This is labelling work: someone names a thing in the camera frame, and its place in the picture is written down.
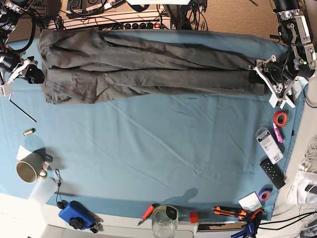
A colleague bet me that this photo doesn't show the red handled screwdriver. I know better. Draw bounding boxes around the red handled screwdriver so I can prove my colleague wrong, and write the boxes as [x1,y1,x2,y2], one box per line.
[137,203,159,226]

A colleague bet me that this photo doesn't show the small red cube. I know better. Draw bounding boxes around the small red cube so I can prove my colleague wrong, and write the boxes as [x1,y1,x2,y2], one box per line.
[189,212,199,224]

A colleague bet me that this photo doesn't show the black lanyard with carabiner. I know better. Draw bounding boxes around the black lanyard with carabiner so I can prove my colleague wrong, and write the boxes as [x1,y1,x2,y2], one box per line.
[54,169,67,209]

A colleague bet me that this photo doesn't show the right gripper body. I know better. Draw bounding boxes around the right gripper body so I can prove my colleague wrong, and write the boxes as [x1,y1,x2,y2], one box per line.
[0,51,37,97]

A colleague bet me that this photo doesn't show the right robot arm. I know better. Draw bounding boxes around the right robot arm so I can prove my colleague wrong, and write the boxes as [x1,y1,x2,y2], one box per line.
[0,0,44,97]

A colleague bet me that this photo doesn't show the blue table cloth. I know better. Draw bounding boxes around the blue table cloth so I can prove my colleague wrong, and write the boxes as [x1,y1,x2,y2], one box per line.
[0,29,312,222]

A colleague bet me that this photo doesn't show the black remote control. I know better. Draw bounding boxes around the black remote control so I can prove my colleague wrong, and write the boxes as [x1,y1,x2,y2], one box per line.
[260,158,285,190]

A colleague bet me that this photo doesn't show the small brass battery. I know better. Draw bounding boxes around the small brass battery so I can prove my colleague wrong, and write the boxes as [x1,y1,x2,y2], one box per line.
[23,128,35,136]

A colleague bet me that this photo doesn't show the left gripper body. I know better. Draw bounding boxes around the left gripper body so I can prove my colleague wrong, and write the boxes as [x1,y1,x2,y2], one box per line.
[247,55,296,108]

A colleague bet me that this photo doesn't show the clear glass jar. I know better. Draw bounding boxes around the clear glass jar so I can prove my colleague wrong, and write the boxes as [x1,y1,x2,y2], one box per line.
[152,205,178,238]

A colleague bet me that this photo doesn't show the orange black utility knife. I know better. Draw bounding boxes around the orange black utility knife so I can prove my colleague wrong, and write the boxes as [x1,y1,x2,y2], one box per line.
[212,206,247,220]

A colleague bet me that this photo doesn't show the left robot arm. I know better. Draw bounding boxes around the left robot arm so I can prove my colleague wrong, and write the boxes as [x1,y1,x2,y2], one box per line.
[249,0,317,109]

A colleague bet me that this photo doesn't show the white paper slip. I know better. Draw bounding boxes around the white paper slip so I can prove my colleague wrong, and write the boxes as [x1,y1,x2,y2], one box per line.
[16,145,32,161]

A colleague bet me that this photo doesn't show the grey T-shirt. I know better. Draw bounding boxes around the grey T-shirt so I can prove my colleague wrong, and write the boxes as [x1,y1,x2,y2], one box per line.
[37,30,266,105]

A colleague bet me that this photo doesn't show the blue clamp bottom right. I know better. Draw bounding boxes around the blue clamp bottom right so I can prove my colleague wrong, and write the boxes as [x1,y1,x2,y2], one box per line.
[230,209,264,238]

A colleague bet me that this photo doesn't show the white packaged box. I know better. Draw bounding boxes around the white packaged box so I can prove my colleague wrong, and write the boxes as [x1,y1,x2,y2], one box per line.
[256,127,283,164]

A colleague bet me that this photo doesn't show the purple tape roll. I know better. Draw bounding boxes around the purple tape roll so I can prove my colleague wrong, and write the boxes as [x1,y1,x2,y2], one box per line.
[258,188,271,202]

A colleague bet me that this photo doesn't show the purple glue tube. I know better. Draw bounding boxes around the purple glue tube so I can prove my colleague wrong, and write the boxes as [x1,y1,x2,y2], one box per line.
[273,123,284,143]

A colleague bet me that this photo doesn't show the silver hex key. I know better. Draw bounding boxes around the silver hex key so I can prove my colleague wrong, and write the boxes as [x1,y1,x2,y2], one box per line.
[8,94,37,123]

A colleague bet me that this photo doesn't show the olive ceramic mug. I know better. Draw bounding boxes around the olive ceramic mug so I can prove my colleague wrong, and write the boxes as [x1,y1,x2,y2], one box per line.
[16,153,48,184]

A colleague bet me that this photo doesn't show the rolled white paper sheets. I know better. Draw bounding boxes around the rolled white paper sheets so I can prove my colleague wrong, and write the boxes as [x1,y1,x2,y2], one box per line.
[280,76,308,109]

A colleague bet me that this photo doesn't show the red tape roll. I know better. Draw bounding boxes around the red tape roll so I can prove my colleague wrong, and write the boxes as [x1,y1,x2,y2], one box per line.
[273,111,288,127]

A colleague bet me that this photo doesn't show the white small card box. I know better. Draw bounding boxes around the white small card box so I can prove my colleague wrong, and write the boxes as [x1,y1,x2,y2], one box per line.
[238,192,262,212]

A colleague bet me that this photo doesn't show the blue clamp block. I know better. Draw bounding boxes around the blue clamp block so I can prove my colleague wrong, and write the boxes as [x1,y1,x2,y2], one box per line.
[56,200,102,234]

